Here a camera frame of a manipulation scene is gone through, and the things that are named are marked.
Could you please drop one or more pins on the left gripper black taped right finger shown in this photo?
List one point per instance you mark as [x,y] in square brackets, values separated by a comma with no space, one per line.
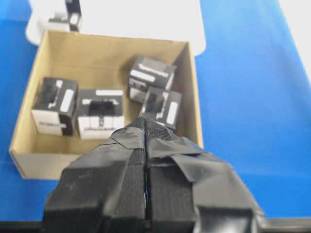
[192,191]

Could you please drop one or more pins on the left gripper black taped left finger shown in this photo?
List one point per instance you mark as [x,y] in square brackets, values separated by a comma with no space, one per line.
[103,190]

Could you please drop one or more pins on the black white Dynamixel box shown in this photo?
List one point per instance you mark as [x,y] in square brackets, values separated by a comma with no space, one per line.
[147,72]
[162,106]
[55,106]
[99,113]

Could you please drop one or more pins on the brown cardboard box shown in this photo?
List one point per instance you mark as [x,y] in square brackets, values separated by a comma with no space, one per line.
[95,62]

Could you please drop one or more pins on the white black box in bin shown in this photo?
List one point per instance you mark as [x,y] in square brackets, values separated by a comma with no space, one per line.
[58,22]

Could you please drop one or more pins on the black Dynamixel box in bin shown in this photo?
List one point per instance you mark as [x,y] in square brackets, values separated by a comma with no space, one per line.
[74,14]

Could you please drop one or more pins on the blue table mat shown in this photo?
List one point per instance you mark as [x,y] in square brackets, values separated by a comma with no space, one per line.
[255,98]

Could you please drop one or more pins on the white plastic bin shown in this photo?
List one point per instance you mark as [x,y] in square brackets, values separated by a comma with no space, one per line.
[177,20]

